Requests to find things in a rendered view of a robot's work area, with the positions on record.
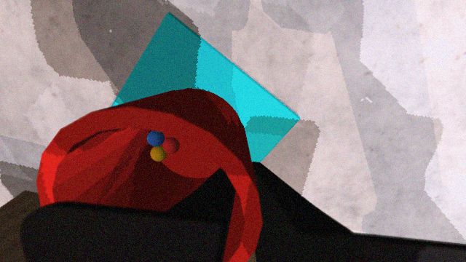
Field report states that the yellow ball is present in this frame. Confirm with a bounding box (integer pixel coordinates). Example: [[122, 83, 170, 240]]
[[150, 146, 167, 162]]

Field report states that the red cup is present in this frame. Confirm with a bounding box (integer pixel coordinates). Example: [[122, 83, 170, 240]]
[[36, 88, 263, 262]]

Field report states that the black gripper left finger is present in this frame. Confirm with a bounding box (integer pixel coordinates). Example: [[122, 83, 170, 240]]
[[20, 167, 236, 262]]

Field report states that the blue ball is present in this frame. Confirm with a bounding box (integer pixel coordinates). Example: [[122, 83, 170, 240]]
[[147, 130, 165, 146]]

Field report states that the red ball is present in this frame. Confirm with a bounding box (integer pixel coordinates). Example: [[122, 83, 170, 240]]
[[162, 138, 180, 154]]

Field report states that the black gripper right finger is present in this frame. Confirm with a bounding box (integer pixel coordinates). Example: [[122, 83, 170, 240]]
[[252, 162, 466, 262]]

